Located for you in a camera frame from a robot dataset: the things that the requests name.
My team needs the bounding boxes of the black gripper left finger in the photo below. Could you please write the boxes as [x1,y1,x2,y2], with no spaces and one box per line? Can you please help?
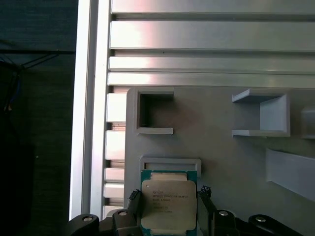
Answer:
[67,188,142,236]

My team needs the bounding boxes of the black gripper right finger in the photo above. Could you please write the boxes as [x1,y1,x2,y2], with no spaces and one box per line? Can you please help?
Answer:
[196,185,282,236]

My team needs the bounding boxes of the silver-topped CPU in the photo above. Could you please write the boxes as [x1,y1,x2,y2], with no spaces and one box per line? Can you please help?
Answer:
[139,169,198,234]

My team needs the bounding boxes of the grey parts rack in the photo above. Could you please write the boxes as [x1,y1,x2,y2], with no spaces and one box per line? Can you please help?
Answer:
[125,86,315,236]

